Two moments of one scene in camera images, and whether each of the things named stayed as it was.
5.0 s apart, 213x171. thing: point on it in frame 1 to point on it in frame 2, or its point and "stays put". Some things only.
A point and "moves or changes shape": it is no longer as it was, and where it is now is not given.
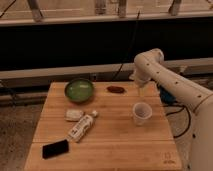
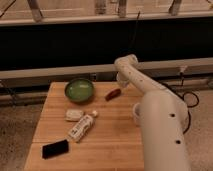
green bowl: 79,90 stays put
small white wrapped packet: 73,114 stays put
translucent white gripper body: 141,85 to 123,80
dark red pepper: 115,89 moves or changes shape
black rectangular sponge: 54,149 stays put
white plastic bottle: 82,127 stays put
